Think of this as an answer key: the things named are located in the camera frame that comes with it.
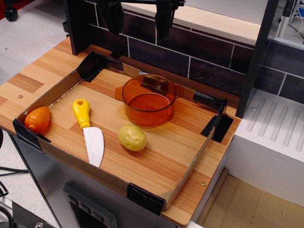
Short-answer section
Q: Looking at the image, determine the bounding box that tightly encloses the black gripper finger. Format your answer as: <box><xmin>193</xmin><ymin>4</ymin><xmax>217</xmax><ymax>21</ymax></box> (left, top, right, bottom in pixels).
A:
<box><xmin>155</xmin><ymin>0</ymin><xmax>181</xmax><ymax>40</ymax></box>
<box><xmin>97</xmin><ymin>0</ymin><xmax>124</xmax><ymax>36</ymax></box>

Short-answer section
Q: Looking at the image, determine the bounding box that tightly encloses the white toy sink drainboard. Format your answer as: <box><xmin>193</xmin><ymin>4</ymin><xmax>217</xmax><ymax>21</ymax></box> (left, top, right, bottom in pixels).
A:
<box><xmin>226</xmin><ymin>90</ymin><xmax>304</xmax><ymax>206</ymax></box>

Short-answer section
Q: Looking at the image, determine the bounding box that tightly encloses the orange toy carrot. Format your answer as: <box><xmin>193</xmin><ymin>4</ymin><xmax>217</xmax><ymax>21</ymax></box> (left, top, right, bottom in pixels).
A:
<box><xmin>25</xmin><ymin>106</ymin><xmax>51</xmax><ymax>133</ymax></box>

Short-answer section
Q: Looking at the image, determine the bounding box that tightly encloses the black vertical post right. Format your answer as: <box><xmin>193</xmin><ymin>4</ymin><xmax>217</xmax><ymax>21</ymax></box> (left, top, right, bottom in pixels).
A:
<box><xmin>236</xmin><ymin>0</ymin><xmax>279</xmax><ymax>118</ymax></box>

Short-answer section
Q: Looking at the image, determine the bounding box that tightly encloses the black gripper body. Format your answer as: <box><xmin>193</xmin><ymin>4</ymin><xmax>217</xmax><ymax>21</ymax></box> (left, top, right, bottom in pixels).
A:
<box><xmin>121</xmin><ymin>0</ymin><xmax>185</xmax><ymax>5</ymax></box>

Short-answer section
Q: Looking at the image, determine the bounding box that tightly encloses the yellow toy potato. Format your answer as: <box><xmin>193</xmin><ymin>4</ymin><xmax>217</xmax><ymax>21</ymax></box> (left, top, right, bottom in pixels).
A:
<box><xmin>118</xmin><ymin>124</ymin><xmax>147</xmax><ymax>152</ymax></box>

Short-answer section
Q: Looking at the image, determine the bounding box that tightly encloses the yellow handled toy knife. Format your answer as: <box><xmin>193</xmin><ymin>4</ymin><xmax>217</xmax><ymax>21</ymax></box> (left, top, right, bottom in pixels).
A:
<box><xmin>72</xmin><ymin>99</ymin><xmax>105</xmax><ymax>168</ymax></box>

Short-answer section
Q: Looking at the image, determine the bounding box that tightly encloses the black caster wheel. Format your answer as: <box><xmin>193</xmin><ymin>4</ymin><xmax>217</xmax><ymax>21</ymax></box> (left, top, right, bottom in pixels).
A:
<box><xmin>3</xmin><ymin>0</ymin><xmax>18</xmax><ymax>21</ymax></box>

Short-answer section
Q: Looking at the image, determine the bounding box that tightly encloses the cardboard fence with black tape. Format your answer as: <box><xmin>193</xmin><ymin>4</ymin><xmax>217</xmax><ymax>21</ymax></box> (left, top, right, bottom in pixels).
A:
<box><xmin>13</xmin><ymin>52</ymin><xmax>237</xmax><ymax>218</ymax></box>

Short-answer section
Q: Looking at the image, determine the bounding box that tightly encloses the orange transparent plastic pot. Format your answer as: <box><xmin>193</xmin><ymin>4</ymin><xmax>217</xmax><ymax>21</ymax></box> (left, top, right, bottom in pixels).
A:
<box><xmin>114</xmin><ymin>74</ymin><xmax>184</xmax><ymax>127</ymax></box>

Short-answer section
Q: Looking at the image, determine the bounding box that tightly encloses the toy oven control panel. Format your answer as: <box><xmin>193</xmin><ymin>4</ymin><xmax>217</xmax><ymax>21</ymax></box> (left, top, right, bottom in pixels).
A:
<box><xmin>63</xmin><ymin>183</ymin><xmax>119</xmax><ymax>228</ymax></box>

